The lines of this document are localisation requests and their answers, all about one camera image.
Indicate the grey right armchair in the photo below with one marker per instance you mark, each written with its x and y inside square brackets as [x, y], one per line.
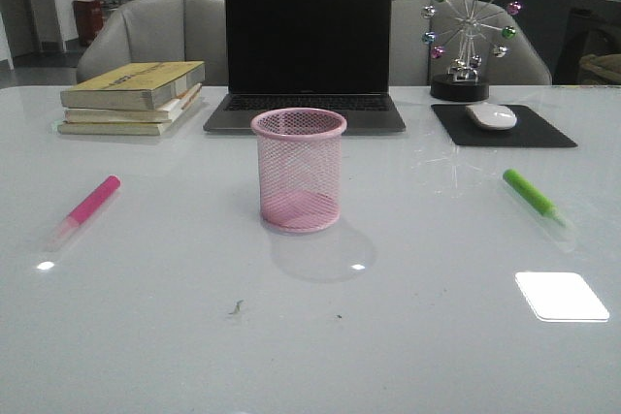
[410, 63]

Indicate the grey armchair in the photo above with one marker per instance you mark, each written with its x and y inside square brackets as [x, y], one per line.
[160, 30]
[410, 63]

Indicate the green highlighter pen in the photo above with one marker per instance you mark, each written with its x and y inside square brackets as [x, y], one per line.
[554, 221]

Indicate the bottom pale book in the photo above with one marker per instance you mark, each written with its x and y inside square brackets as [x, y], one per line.
[125, 129]

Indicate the white computer mouse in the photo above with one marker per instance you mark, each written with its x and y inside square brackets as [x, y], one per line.
[489, 116]

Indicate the ferris wheel desk ornament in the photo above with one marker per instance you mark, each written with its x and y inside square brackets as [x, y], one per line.
[462, 81]

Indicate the middle white book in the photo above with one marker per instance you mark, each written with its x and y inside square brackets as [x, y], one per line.
[165, 113]

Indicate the red bin in background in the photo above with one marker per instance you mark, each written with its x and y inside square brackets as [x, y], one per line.
[89, 20]

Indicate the yellow top book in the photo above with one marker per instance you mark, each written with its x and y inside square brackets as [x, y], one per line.
[135, 87]

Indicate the pink mesh pen holder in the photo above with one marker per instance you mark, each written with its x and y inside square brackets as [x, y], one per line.
[299, 167]

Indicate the black mouse pad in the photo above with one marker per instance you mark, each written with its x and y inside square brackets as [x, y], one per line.
[530, 130]

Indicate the grey open laptop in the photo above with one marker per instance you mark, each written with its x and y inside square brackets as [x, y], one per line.
[324, 54]

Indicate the pink highlighter pen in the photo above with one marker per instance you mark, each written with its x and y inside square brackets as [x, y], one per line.
[82, 212]

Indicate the grey left armchair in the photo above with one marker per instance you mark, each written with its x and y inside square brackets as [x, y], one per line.
[160, 30]

